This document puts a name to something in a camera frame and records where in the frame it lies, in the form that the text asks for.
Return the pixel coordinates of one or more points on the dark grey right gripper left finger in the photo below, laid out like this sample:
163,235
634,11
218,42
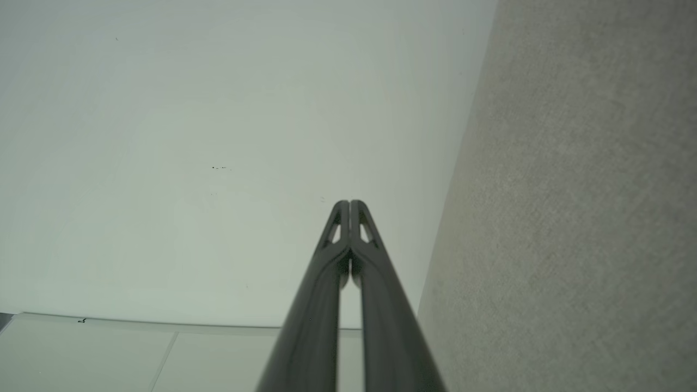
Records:
318,305

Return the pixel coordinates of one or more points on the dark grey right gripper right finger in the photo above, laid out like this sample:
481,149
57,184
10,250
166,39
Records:
386,316

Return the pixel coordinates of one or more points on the grey fabric sofa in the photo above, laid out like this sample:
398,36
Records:
572,218

